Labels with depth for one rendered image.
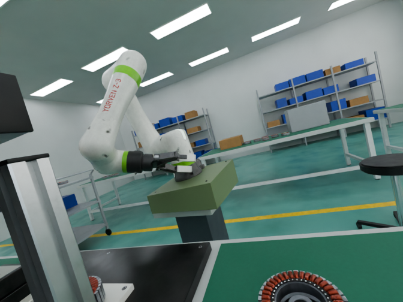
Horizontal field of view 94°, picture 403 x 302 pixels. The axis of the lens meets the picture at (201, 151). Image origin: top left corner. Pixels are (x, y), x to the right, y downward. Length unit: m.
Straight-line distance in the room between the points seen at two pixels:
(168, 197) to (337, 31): 7.16
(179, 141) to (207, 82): 6.34
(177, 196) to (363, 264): 0.61
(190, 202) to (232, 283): 0.43
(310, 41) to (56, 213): 7.29
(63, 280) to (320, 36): 7.41
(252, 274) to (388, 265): 0.22
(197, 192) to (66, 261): 0.60
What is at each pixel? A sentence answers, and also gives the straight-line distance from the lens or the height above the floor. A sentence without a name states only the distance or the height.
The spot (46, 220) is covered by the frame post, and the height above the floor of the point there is 1.00.
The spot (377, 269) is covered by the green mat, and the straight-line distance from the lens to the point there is 0.46.
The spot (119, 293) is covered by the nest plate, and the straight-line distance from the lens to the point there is 0.48.
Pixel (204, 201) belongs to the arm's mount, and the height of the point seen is 0.78.
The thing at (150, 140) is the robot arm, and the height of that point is 1.09.
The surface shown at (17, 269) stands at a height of 0.92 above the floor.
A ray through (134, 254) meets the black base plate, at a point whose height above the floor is 0.77.
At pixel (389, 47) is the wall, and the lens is 7.81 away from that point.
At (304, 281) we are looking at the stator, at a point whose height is 0.78.
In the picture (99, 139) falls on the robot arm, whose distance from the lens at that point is 0.70.
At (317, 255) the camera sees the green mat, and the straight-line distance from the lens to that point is 0.48.
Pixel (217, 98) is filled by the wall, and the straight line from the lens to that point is 7.02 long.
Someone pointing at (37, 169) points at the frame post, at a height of 1.04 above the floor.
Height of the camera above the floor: 1.03
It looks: 4 degrees down
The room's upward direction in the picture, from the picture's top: 15 degrees counter-clockwise
